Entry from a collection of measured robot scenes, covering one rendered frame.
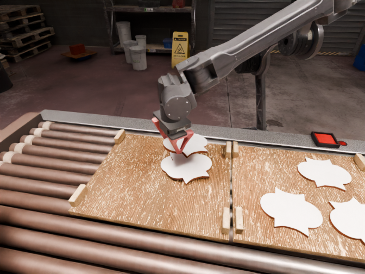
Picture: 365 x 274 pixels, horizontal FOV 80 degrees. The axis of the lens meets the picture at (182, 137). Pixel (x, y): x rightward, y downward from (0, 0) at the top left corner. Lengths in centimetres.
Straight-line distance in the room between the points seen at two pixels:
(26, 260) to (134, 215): 24
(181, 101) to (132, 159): 35
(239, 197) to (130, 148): 40
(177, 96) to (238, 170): 36
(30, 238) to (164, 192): 34
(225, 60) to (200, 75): 7
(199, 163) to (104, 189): 29
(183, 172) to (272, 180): 27
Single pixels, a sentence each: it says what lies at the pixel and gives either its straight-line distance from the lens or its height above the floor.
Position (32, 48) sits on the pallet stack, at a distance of 599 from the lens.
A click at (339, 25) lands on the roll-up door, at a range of 584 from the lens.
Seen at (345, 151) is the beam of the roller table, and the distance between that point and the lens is 98.
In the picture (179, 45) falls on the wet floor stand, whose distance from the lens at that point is 418.
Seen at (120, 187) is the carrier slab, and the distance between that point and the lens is 66.
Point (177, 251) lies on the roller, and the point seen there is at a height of 91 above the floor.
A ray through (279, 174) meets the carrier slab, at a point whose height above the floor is 94.
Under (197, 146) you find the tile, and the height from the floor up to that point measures 101.
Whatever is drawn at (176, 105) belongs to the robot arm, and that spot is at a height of 121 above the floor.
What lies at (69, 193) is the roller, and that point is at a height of 91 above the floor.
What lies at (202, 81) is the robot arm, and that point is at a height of 123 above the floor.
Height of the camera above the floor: 142
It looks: 37 degrees down
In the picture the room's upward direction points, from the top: straight up
